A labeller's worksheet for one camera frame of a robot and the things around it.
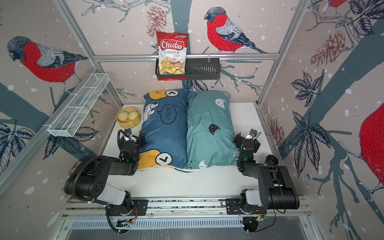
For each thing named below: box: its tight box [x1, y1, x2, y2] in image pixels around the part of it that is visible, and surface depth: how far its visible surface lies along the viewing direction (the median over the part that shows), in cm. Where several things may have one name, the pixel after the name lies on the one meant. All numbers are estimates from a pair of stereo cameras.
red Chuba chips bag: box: [156, 31, 189, 81], surface depth 86 cm
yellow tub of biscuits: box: [116, 107, 141, 129], surface depth 109 cm
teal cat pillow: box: [183, 90, 238, 170], surface depth 87 cm
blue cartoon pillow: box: [137, 89, 189, 171], surface depth 90 cm
